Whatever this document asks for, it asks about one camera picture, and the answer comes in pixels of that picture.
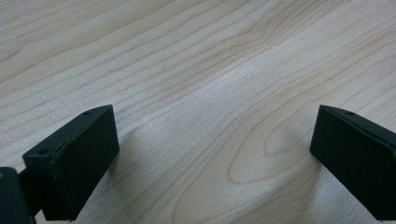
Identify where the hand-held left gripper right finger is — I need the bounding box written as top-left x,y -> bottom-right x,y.
309,105 -> 396,221

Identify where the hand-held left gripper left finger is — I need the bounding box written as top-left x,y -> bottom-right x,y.
21,105 -> 120,222

